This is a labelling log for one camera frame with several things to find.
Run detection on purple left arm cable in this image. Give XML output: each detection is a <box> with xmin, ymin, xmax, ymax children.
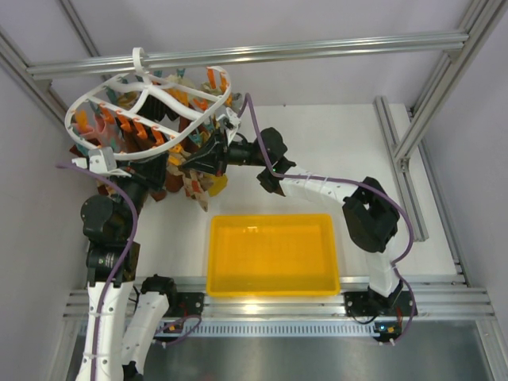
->
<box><xmin>55</xmin><ymin>161</ymin><xmax>140</xmax><ymax>381</ymax></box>

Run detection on pink hanging sock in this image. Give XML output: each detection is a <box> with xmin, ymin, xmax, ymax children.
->
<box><xmin>73</xmin><ymin>117</ymin><xmax>122</xmax><ymax>153</ymax></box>

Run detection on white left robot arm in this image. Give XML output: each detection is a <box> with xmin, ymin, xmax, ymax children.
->
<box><xmin>76</xmin><ymin>154</ymin><xmax>179</xmax><ymax>380</ymax></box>

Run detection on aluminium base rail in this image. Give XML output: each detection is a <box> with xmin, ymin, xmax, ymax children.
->
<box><xmin>63</xmin><ymin>275</ymin><xmax>496</xmax><ymax>322</ymax></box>

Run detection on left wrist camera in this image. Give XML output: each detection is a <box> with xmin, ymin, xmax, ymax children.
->
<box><xmin>88</xmin><ymin>147</ymin><xmax>117</xmax><ymax>175</ymax></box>

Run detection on cream hanging sock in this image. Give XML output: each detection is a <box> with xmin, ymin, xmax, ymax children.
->
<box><xmin>166</xmin><ymin>71</ymin><xmax>222</xmax><ymax>96</ymax></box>

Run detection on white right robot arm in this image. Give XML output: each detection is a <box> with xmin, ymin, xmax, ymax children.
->
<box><xmin>180</xmin><ymin>128</ymin><xmax>402</xmax><ymax>318</ymax></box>

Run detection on grey sock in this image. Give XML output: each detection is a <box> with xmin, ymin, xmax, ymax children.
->
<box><xmin>228</xmin><ymin>93</ymin><xmax>244</xmax><ymax>114</ymax></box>

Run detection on aluminium top crossbar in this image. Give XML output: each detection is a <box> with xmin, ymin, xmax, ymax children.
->
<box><xmin>27</xmin><ymin>30</ymin><xmax>469</xmax><ymax>79</ymax></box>

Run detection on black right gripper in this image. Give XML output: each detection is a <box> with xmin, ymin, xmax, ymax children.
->
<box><xmin>183</xmin><ymin>127</ymin><xmax>270</xmax><ymax>179</ymax></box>

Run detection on white round sock hanger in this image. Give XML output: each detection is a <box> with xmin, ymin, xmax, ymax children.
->
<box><xmin>63</xmin><ymin>48</ymin><xmax>241</xmax><ymax>161</ymax></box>

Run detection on yellow plastic bin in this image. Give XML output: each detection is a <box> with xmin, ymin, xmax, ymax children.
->
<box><xmin>206</xmin><ymin>214</ymin><xmax>341</xmax><ymax>298</ymax></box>

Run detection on argyle beige sock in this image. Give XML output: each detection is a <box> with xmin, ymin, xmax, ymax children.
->
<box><xmin>183</xmin><ymin>170</ymin><xmax>212</xmax><ymax>212</ymax></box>
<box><xmin>167</xmin><ymin>144</ymin><xmax>198</xmax><ymax>179</ymax></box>

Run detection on mustard yellow sock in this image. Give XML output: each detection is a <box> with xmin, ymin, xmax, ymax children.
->
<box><xmin>208</xmin><ymin>175</ymin><xmax>229</xmax><ymax>197</ymax></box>

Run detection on black striped hanging sock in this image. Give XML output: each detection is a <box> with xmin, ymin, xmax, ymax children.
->
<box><xmin>137</xmin><ymin>95</ymin><xmax>179</xmax><ymax>122</ymax></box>

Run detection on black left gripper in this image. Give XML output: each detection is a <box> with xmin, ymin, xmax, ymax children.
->
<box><xmin>109</xmin><ymin>150</ymin><xmax>169</xmax><ymax>237</ymax></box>

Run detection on aluminium right frame post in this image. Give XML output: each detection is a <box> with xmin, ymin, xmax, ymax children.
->
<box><xmin>393</xmin><ymin>0</ymin><xmax>507</xmax><ymax>172</ymax></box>

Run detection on brown hanging sock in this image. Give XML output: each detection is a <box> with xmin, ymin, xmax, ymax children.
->
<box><xmin>150</xmin><ymin>171</ymin><xmax>183</xmax><ymax>202</ymax></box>

